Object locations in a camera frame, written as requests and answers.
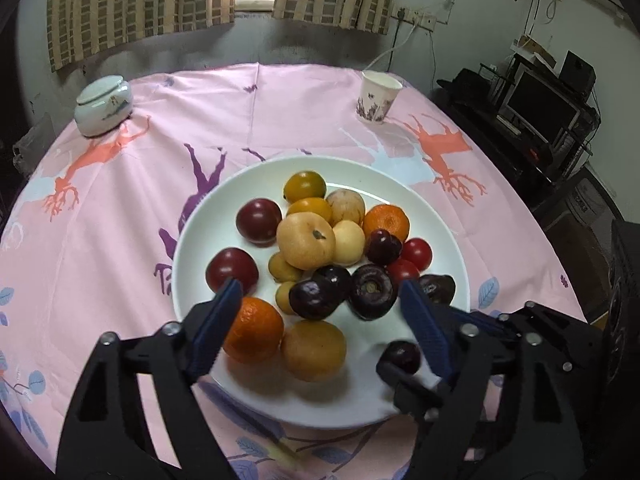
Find large dark purple wax apple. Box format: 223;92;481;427
419;274;457;306

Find small yellow-green fruit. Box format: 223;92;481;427
275;281;301;316
268;251;303;283

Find yellow-orange citrus fruit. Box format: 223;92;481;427
286;197;333;223

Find white power cable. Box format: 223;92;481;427
370;22;418;71

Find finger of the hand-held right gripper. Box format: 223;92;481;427
450;301;608;378
376;360;453;423

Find pale yellow round fruit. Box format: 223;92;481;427
331;220;366;266

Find black computer desk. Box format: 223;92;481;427
435;95;601;211

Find black computer monitor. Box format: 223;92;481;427
497;69;583;136

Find clear plastic bag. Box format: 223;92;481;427
12;112;53;171

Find striped pepino melon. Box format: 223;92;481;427
325;189;366;226

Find orange-brown round fruit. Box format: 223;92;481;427
280;320;347;382

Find large yellow pear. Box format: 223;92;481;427
276;212;337;271

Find yellow-green tomato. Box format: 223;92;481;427
283;170;327;203

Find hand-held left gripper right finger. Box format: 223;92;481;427
400;280;586;480

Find tan cardboard box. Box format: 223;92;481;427
510;37;556;68

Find black speaker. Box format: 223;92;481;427
559;50;597;93

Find dark red plum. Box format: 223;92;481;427
205;247;260;296
236;198;283;246

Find printed paper cup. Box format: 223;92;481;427
356;70;403;124

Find white wall power strip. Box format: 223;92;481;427
395;7;437;26

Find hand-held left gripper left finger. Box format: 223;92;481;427
56;278;244;480

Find orange tangerine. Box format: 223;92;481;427
222;296;285;365
363;204;411;241

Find white ceramic lidded jar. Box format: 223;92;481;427
74;75;134;137

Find white oval plate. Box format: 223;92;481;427
171;156;471;429

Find red cherry tomato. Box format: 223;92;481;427
400;238;433;271
386;259;421;286

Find wide striped brown curtain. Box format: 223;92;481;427
46;0;236;73

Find pink printed tablecloth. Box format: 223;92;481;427
0;62;588;480

